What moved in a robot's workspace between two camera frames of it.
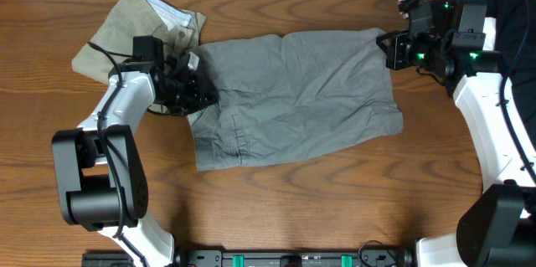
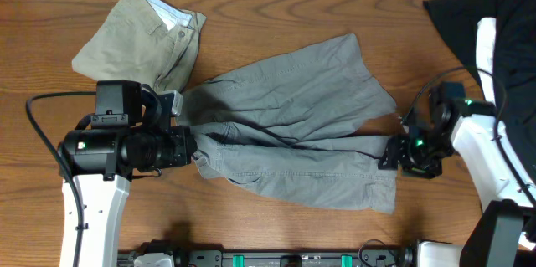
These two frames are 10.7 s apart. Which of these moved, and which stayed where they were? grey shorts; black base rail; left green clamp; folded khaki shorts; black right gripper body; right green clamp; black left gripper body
Moved: black left gripper body; black right gripper body; grey shorts
Stayed: folded khaki shorts; black base rail; right green clamp; left green clamp
